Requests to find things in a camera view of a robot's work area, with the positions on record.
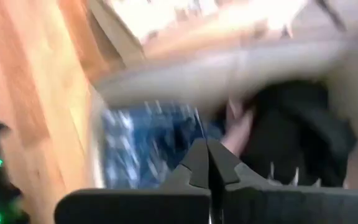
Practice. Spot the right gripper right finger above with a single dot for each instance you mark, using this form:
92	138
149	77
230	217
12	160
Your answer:
225	168

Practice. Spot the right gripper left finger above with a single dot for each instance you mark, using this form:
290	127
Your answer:
194	168

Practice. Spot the blue plaid shirt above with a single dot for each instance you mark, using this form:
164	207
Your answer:
148	140

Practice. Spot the black garment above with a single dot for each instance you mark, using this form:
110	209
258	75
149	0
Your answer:
297	124

